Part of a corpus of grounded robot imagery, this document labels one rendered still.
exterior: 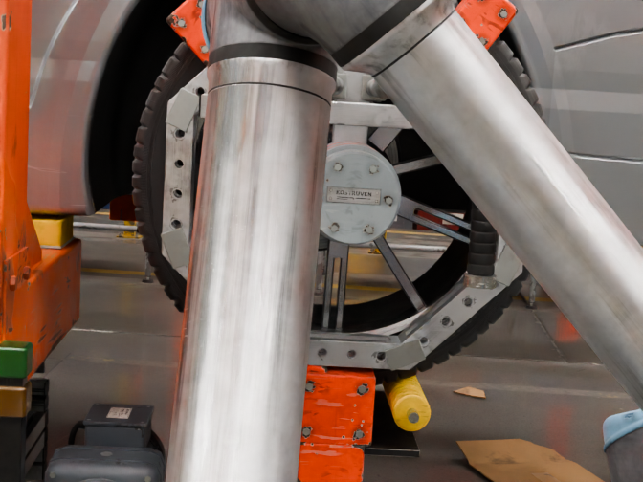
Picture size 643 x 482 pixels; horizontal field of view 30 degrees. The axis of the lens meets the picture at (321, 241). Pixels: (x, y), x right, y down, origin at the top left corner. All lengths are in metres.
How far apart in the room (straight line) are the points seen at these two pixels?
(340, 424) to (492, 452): 1.57
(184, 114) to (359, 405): 0.51
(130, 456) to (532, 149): 1.12
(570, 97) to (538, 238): 1.22
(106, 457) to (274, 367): 0.96
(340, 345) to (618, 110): 0.72
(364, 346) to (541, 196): 0.88
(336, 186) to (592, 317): 0.69
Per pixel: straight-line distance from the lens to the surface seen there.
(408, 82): 0.95
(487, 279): 1.58
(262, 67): 1.03
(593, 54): 2.20
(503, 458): 3.36
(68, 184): 2.17
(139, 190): 1.87
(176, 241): 1.79
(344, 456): 1.85
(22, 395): 1.54
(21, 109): 1.75
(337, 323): 1.91
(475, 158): 0.96
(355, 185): 1.63
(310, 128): 1.03
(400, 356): 1.82
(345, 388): 1.82
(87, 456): 1.93
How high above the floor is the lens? 1.01
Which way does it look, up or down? 8 degrees down
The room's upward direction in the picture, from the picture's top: 3 degrees clockwise
